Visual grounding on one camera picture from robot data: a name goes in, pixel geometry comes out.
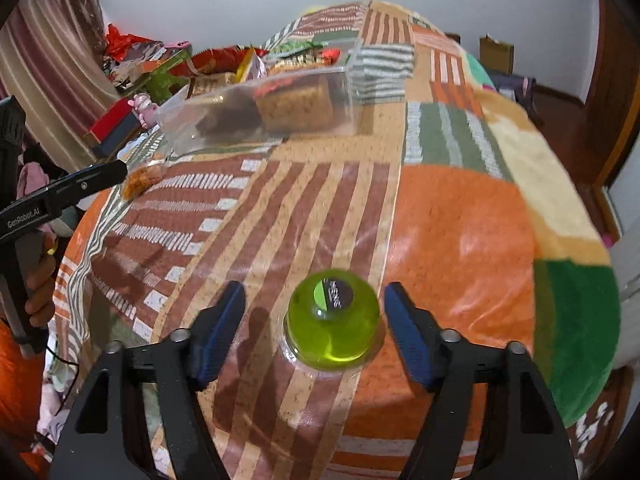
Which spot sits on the clear plastic container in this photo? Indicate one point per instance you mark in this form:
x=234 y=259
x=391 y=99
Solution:
x=300 y=125

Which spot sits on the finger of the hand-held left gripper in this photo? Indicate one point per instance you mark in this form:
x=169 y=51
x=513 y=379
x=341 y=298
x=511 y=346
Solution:
x=80 y=185

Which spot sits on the orange cracker packet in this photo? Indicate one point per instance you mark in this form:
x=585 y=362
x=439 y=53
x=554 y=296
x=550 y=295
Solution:
x=295 y=105

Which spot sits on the green box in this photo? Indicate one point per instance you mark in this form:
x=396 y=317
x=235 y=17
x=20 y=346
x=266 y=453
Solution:
x=167 y=77

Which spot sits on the red plastic bag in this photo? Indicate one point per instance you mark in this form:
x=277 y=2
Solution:
x=122 y=42

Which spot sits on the green jelly cup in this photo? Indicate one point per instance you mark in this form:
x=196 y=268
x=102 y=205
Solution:
x=332 y=325

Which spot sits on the striped curtain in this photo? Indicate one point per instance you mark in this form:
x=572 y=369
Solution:
x=45 y=70

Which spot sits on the person's orange clothing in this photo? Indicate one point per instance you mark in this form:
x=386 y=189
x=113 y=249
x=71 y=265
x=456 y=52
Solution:
x=17 y=390

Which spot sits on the clear packet of orange snacks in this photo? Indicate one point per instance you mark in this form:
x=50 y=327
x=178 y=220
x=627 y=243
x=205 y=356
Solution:
x=142 y=180

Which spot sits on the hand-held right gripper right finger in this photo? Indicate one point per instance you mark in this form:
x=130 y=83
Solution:
x=406 y=330

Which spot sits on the dark bag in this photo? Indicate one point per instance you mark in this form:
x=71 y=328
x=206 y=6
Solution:
x=517 y=87

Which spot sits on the cardboard box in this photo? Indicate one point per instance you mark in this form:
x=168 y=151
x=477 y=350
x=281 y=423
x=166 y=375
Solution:
x=496 y=55

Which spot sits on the green snack packet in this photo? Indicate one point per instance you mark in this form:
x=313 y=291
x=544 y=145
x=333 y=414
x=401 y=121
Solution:
x=295 y=48

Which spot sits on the pink plush toy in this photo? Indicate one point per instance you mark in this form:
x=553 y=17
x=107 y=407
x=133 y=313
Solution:
x=144 y=110

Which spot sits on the red flat box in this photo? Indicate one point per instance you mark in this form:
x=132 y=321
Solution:
x=112 y=122

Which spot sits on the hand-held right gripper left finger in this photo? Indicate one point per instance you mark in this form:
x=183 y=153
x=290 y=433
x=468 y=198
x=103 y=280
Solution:
x=220 y=330

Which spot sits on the yellow snack packet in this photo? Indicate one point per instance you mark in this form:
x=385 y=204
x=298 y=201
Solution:
x=246 y=65

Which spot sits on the person's left hand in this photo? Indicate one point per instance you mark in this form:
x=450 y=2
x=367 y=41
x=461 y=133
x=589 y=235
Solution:
x=41 y=292

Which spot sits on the patchwork blanket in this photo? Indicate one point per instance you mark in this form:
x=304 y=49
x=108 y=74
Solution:
x=450 y=240

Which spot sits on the wooden door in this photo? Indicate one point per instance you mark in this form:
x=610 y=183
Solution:
x=615 y=85

